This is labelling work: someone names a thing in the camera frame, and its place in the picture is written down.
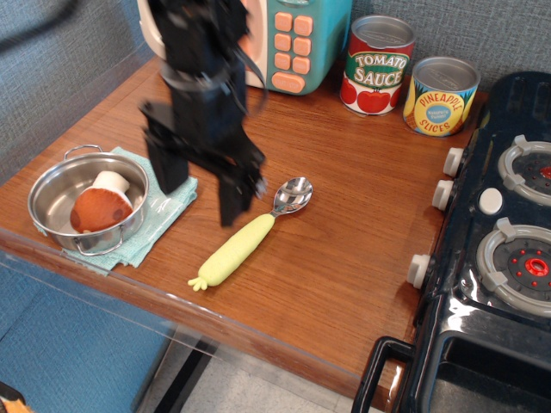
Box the yellow handled metal spoon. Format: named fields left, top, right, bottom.
left=188, top=177, right=313, bottom=292

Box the teal toy microwave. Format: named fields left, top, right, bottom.
left=138, top=1, right=351, bottom=96

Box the orange plush toy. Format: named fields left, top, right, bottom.
left=0, top=382, right=33, bottom=413

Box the black toy stove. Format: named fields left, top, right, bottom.
left=353, top=71, right=550, bottom=412

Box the metal pot with handles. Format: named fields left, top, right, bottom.
left=28, top=145, right=150, bottom=256

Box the pineapple slices can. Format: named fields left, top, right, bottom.
left=403, top=57, right=480, bottom=137

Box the light teal cloth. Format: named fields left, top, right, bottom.
left=34, top=145, right=197, bottom=275

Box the brown toy mushroom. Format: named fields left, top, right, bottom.
left=70, top=171, right=133, bottom=233

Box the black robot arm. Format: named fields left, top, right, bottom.
left=138, top=1, right=265, bottom=226

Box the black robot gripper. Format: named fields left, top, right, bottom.
left=140, top=68, right=266, bottom=227

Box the tomato sauce can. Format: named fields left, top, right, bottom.
left=340, top=15, right=416, bottom=115

